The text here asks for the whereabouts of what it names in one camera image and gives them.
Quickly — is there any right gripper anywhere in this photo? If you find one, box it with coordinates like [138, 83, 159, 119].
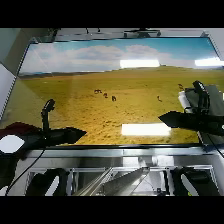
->
[175, 111, 221, 136]

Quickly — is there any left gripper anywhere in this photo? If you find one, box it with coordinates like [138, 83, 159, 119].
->
[35, 127, 74, 147]

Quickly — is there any red shirt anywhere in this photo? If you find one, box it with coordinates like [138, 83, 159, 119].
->
[0, 121, 42, 140]

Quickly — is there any grey garment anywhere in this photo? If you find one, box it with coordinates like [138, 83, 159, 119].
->
[185, 84, 224, 148]

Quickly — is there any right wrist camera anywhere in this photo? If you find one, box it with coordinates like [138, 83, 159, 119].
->
[192, 80, 211, 116]

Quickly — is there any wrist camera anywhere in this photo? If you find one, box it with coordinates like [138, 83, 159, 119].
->
[192, 80, 211, 116]
[40, 98, 57, 134]

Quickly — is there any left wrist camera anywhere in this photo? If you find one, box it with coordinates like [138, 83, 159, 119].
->
[40, 98, 57, 134]

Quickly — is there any black cable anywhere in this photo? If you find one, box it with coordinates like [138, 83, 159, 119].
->
[3, 146, 47, 197]

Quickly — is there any silver frame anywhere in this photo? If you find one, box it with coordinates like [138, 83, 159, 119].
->
[0, 145, 224, 197]

